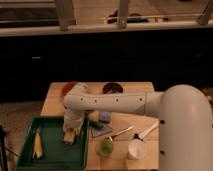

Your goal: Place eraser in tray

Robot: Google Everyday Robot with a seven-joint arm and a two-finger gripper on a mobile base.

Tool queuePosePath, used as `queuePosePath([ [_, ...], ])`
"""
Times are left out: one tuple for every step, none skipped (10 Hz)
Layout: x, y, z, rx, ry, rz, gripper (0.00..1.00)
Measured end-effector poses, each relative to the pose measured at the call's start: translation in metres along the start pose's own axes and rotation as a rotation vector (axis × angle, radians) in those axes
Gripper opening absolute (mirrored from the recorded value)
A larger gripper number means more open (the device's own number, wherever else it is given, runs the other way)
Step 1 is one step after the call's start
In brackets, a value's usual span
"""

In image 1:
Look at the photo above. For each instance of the white tan gripper body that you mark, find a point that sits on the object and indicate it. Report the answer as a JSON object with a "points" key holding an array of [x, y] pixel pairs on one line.
{"points": [[70, 136]]}

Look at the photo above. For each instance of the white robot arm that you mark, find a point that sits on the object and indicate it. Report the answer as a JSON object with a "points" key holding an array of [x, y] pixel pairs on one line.
{"points": [[185, 121]]}

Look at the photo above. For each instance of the green plastic tray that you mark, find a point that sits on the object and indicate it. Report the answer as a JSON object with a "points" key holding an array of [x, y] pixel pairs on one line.
{"points": [[57, 156]]}

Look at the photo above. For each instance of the blue eraser block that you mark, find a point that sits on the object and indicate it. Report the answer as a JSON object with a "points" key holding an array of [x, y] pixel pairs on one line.
{"points": [[105, 116]]}

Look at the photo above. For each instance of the grey blue cloth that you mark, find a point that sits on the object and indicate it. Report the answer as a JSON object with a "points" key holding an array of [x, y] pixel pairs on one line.
{"points": [[99, 129]]}

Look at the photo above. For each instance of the green cup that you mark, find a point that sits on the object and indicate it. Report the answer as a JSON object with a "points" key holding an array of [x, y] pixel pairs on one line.
{"points": [[105, 148]]}

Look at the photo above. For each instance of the white cup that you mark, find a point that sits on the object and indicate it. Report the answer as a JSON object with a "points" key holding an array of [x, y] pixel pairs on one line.
{"points": [[136, 149]]}

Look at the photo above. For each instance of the white railing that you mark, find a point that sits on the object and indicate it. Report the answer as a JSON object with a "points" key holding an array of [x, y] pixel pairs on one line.
{"points": [[91, 16]]}

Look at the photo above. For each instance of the white handled brush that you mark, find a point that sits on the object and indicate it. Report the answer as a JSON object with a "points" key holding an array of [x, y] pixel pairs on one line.
{"points": [[146, 132]]}

